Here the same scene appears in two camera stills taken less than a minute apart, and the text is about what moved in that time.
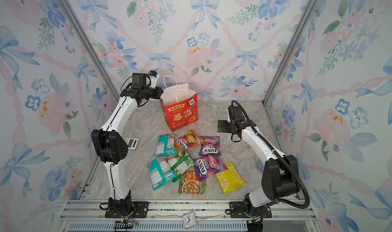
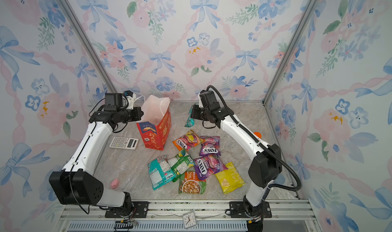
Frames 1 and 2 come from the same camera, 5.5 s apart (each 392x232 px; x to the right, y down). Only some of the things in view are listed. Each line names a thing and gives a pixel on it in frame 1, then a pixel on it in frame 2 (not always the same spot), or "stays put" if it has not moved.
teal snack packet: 165,145 -> 191,121
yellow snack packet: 229,179 stays put
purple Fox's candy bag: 210,145 stays put
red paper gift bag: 180,106 -> 154,128
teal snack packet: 161,172 stays put
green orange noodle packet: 189,184 stays put
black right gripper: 224,123 -> 194,112
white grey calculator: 131,143 stays put
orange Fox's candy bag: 187,141 stays put
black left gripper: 159,91 -> 138,115
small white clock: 189,219 stays put
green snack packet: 179,164 stays put
